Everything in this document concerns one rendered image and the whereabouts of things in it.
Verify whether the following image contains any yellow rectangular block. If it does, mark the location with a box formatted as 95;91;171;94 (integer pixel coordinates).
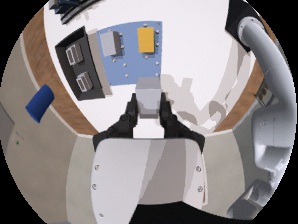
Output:
138;27;154;53

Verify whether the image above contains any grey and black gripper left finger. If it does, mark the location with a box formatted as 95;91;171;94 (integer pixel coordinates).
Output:
92;93;139;152

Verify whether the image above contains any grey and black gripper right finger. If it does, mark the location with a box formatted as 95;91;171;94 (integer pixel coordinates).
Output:
159;93;205;154

